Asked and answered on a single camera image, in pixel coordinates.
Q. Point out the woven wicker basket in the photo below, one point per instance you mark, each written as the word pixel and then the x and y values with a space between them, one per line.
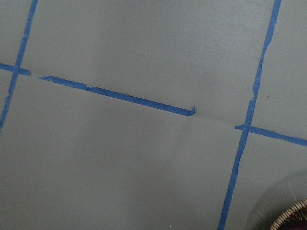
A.
pixel 294 218

